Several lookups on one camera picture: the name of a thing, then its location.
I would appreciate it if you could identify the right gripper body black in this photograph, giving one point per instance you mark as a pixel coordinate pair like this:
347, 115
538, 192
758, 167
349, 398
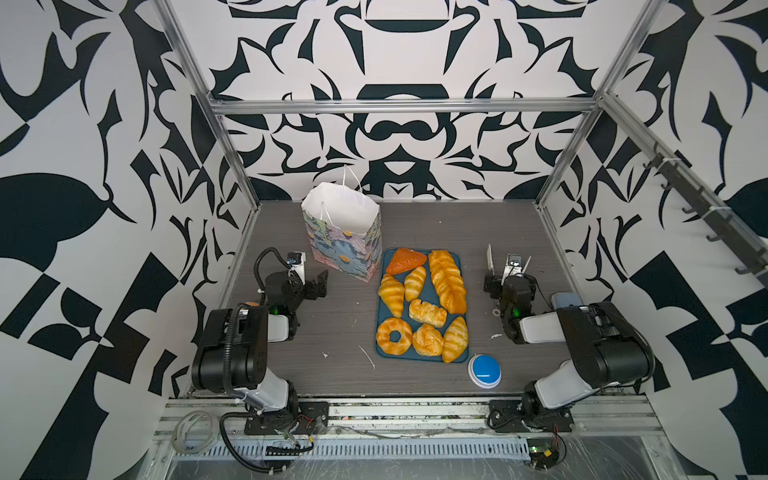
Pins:
498, 282

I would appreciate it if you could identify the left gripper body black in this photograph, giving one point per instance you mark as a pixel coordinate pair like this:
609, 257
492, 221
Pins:
309, 287

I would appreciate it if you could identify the metal tongs white tips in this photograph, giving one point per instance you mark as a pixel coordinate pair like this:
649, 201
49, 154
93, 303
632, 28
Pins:
514, 265

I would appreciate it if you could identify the floral paper bag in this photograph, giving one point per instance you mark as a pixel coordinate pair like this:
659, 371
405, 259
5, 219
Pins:
344, 226

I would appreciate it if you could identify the large croissant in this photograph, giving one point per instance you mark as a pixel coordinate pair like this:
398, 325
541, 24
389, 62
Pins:
392, 293

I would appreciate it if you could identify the rectangular pastry bread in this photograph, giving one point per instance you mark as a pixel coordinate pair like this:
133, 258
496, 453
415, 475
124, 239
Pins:
427, 313

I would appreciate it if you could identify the small croissant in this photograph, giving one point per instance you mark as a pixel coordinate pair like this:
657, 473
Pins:
414, 283

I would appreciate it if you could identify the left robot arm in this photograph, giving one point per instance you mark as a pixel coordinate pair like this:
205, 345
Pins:
232, 356

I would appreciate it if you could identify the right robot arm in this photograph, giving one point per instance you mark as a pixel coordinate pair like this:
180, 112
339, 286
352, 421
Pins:
605, 351

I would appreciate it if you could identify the long braided bread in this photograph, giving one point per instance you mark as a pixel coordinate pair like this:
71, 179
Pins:
448, 282

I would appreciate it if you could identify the donut bread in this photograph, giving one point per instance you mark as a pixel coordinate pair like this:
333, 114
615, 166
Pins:
394, 337

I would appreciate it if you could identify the orange triangular bread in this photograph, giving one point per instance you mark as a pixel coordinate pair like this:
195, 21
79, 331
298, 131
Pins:
405, 260

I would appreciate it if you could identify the round bun bread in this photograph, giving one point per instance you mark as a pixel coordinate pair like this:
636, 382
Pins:
427, 341

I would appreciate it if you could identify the light blue push button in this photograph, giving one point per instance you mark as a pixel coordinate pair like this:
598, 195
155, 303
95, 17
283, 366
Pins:
565, 299

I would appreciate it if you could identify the croissant bottom right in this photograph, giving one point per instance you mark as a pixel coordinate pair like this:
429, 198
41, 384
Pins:
456, 340

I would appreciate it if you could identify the teal tray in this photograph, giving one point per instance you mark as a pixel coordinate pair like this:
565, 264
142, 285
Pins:
428, 295

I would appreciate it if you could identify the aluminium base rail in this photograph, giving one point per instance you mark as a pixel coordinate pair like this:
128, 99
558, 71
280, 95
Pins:
388, 429

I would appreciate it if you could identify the wall hook rack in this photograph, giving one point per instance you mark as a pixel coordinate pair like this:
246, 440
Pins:
702, 202

